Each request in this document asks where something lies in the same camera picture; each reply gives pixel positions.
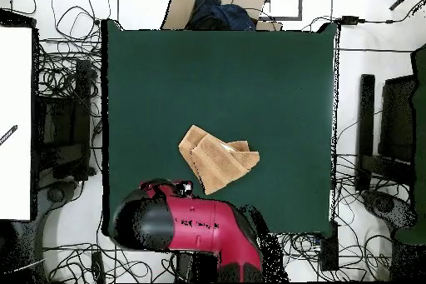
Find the black power strip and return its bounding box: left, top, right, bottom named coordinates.
left=319, top=220, right=340, bottom=272
left=91, top=251, right=106, bottom=283

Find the black marker pen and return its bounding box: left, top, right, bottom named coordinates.
left=0, top=124, right=18, bottom=147

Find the black adapter cable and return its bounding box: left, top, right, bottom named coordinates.
left=300, top=0, right=426, bottom=32

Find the dark blue clothing pile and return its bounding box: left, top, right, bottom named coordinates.
left=186, top=0, right=257, bottom=31

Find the grey round stand base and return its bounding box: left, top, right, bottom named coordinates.
left=44, top=180, right=81, bottom=205
left=360, top=188, right=419, bottom=232

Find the tan terry towel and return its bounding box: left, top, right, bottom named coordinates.
left=177, top=124, right=260, bottom=196

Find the black cable tangle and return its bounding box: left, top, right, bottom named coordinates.
left=277, top=153, right=414, bottom=282
left=36, top=0, right=111, bottom=125
left=42, top=242, right=174, bottom=283

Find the brown cardboard box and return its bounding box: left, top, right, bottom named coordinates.
left=161, top=0, right=284, bottom=32

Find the dark green table cloth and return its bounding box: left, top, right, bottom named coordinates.
left=101, top=18, right=340, bottom=237

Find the black equipment stand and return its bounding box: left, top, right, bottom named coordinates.
left=32, top=58, right=97, bottom=182

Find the white board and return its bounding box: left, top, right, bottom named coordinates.
left=0, top=25, right=34, bottom=222

